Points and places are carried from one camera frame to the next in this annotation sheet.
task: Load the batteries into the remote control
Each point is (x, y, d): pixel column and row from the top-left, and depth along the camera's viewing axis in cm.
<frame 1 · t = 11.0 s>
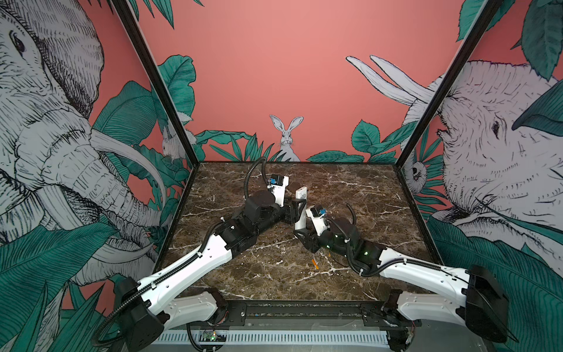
left hand: (300, 197, 68), fingers open
right hand: (296, 228, 73), fingers open
orange battery near front: (315, 265, 87), on the table

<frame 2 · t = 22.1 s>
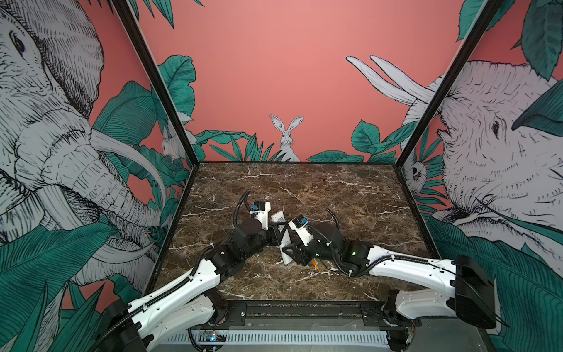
left hand: (288, 223, 73), fingers closed
right hand: (284, 245, 72), fingers open
the named things where they were.

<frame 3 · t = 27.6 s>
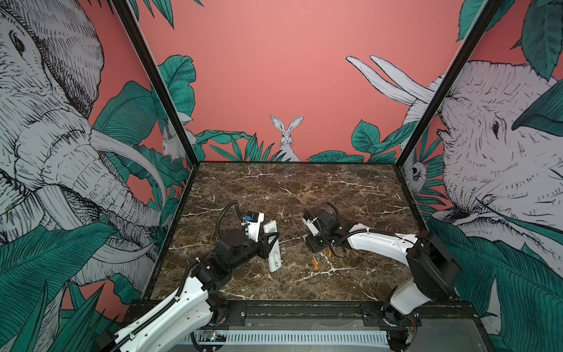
left hand: (278, 232, 73), fingers closed
right hand: (307, 240, 87), fingers open
white remote control: (274, 253, 75), point 15 cm above the table
the other named things where they were.

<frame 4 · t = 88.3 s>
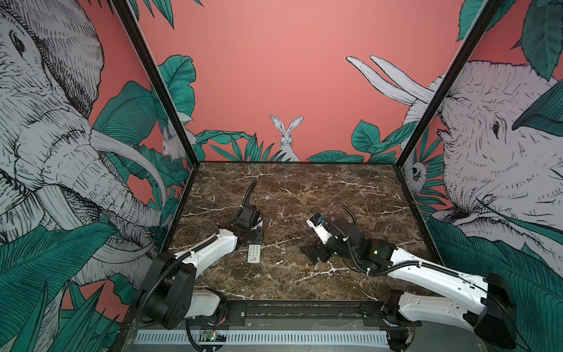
left hand: (258, 231, 89), fingers open
right hand: (306, 238, 74), fingers open
white remote control: (254, 254, 86), point 4 cm above the table
